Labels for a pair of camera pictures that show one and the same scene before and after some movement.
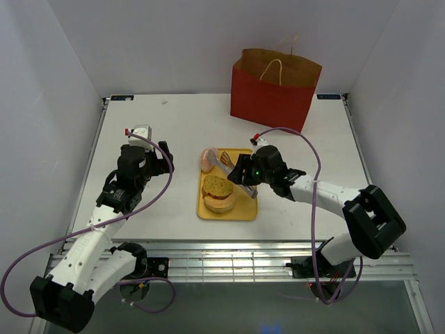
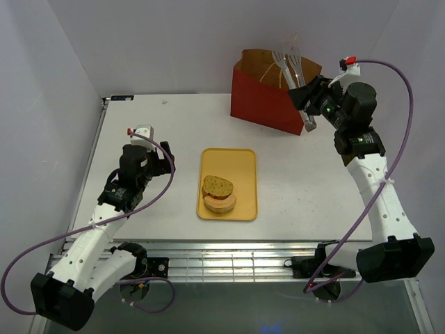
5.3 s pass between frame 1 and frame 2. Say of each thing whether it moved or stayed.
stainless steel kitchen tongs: moved
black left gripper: stayed
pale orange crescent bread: stayed
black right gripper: moved
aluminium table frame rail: stayed
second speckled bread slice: stayed
